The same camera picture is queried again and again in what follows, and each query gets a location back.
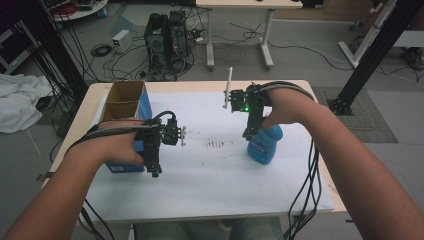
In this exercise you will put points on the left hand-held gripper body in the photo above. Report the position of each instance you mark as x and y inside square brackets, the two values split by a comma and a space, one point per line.
[170, 133]

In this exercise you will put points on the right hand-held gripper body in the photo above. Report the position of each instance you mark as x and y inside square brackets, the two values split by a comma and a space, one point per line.
[253, 100]

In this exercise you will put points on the blue plastic bottle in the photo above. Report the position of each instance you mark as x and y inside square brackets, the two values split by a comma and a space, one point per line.
[263, 150]

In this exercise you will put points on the blue cardboard box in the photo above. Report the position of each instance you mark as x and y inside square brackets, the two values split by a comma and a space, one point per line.
[123, 96]

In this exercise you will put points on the person's right hand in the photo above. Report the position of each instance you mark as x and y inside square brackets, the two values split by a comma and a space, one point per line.
[290, 106]

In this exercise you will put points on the person's left hand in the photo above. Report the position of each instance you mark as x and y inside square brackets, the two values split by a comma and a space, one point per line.
[116, 150]

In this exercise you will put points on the white paper sheet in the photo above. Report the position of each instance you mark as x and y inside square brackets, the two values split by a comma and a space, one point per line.
[206, 186]

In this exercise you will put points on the black computer tower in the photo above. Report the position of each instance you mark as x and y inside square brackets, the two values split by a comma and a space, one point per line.
[155, 40]
[178, 36]

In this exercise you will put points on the white-legged wooden desk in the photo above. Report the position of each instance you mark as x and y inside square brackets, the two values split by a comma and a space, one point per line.
[248, 3]

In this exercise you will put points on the small white device box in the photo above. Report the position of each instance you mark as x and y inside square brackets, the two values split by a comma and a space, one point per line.
[121, 40]

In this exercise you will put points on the grey tape piece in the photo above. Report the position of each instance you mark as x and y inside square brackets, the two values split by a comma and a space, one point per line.
[45, 176]

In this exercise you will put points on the grey floor mat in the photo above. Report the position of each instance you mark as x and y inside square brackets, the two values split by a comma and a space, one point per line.
[370, 120]

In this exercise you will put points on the round white table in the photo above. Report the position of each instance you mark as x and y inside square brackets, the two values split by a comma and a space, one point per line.
[83, 13]

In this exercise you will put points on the white crumpled cloth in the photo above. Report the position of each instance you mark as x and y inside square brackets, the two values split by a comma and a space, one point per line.
[16, 103]

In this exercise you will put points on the white metal stand frame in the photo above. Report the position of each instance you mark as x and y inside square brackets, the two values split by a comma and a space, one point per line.
[366, 36]

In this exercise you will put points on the black aluminium stand post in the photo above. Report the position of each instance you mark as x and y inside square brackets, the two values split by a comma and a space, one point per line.
[376, 50]

